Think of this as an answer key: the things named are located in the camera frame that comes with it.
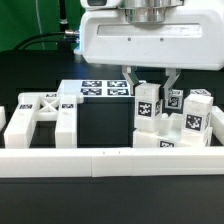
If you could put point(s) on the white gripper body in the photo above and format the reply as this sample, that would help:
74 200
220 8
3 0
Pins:
188 39

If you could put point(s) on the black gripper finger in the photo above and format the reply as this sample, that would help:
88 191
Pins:
131 77
172 75

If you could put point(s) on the white chair seat part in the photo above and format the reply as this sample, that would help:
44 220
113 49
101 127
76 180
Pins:
171 134

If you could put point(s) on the white front fence bar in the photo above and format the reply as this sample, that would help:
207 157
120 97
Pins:
23 163

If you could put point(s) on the white side block left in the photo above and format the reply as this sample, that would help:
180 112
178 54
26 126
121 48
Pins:
2 117

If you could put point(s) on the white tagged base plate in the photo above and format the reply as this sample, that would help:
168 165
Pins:
95 88

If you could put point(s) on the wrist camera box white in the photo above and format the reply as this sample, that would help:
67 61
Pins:
95 4

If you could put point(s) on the white chair back frame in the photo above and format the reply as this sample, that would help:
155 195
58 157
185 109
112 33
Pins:
44 107

